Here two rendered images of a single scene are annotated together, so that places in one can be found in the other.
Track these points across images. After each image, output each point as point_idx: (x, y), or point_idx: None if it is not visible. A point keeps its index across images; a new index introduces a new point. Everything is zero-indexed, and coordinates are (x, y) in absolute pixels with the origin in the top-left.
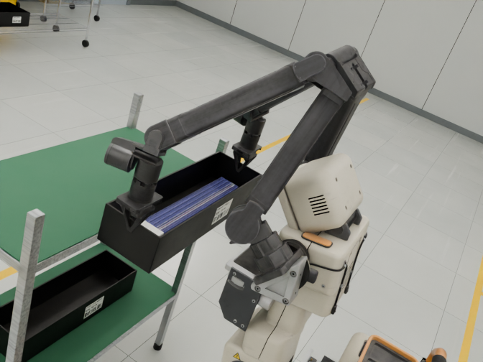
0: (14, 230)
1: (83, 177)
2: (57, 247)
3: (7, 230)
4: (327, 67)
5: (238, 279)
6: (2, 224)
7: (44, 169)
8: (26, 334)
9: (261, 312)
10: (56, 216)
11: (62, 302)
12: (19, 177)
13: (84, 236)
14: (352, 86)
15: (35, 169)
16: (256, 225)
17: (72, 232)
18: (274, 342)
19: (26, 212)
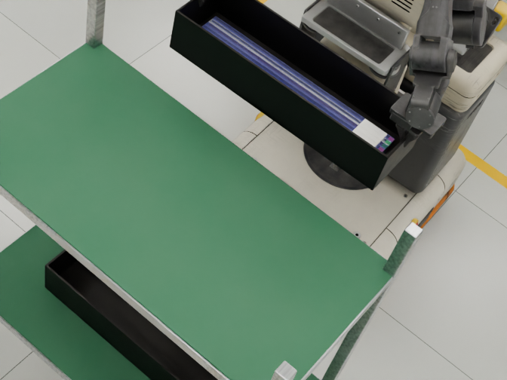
0: (337, 287)
1: (176, 214)
2: (354, 243)
3: (339, 294)
4: None
5: (398, 68)
6: (329, 301)
7: (171, 265)
8: (199, 376)
9: (362, 68)
10: (290, 245)
11: (133, 337)
12: (205, 293)
13: (323, 216)
14: None
15: (173, 275)
16: (486, 13)
17: (318, 228)
18: (405, 68)
19: (293, 277)
